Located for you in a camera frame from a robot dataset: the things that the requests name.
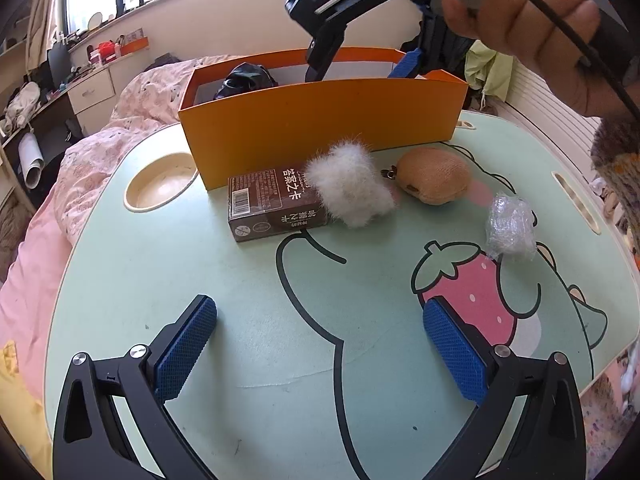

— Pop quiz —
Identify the clear plastic wrap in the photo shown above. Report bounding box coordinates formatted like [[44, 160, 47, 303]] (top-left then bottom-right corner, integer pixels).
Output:
[[485, 192, 538, 262]]

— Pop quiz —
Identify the yellow cloth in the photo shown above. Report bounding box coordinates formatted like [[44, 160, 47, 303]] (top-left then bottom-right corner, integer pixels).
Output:
[[0, 340, 53, 480]]

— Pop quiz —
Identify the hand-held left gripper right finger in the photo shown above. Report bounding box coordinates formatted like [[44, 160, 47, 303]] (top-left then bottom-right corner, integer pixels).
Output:
[[422, 296, 587, 480]]

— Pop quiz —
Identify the brown plush keychain toy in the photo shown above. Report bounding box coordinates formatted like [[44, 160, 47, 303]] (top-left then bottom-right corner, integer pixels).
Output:
[[382, 147, 472, 206]]

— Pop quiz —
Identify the green cartoon desktop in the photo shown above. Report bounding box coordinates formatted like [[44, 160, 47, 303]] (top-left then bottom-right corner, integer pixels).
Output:
[[44, 110, 640, 480]]

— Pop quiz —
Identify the white fluffy pom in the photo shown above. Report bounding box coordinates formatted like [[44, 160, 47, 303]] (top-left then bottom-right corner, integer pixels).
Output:
[[304, 135, 397, 230]]

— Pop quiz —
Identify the pink patterned duvet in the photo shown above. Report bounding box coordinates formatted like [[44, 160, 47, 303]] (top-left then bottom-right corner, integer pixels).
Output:
[[52, 54, 251, 233]]

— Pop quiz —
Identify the black clothes pile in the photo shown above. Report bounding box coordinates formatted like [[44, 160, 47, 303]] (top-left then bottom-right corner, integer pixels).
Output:
[[400, 10, 473, 77]]

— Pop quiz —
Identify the black cable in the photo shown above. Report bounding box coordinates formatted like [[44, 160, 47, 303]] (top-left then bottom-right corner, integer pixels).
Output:
[[510, 0, 640, 117]]

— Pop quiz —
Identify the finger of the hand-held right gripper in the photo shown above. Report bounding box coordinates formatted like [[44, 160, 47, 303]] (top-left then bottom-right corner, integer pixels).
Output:
[[305, 26, 351, 83], [387, 4, 437, 80]]

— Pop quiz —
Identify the light green hanging cloth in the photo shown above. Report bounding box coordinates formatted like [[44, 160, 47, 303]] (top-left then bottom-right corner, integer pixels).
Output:
[[465, 40, 516, 98]]

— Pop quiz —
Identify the dark cloth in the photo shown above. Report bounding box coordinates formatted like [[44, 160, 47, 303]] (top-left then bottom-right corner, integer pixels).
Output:
[[145, 52, 181, 72]]

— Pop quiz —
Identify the person's right hand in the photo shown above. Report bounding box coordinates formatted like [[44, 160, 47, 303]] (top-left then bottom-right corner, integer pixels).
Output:
[[441, 0, 636, 118]]

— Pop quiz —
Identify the white cloth bundle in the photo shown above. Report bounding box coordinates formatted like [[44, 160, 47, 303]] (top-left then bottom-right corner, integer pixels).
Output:
[[0, 82, 41, 126]]

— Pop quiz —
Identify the beige curtain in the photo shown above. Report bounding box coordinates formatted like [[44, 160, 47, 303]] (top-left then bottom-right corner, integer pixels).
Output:
[[27, 0, 58, 68]]

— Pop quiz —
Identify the pink bed sheet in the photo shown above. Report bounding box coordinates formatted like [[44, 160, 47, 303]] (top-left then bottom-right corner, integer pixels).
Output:
[[0, 200, 76, 401]]

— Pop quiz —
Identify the orange cardboard box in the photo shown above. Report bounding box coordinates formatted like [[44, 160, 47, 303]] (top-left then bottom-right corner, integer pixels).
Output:
[[178, 47, 469, 191]]

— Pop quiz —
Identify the white drawer cabinet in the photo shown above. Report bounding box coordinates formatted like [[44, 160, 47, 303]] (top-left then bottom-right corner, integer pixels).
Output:
[[67, 65, 118, 133]]

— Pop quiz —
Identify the black plastic bag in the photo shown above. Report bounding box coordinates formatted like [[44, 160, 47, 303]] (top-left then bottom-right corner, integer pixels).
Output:
[[214, 62, 278, 102]]

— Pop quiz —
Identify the white slatted door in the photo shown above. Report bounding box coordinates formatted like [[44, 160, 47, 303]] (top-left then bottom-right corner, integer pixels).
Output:
[[500, 57, 603, 173]]

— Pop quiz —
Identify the rolled white paper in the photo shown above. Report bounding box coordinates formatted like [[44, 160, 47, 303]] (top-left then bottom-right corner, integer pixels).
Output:
[[18, 132, 46, 188]]

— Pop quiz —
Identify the black monitor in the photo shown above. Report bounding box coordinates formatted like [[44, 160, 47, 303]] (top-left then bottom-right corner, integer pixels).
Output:
[[47, 42, 73, 86]]

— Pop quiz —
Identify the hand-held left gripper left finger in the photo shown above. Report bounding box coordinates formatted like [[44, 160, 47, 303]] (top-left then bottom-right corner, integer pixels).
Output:
[[52, 294, 219, 480]]

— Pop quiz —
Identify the brown card box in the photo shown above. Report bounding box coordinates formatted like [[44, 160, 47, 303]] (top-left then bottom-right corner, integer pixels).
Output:
[[227, 166, 328, 243]]

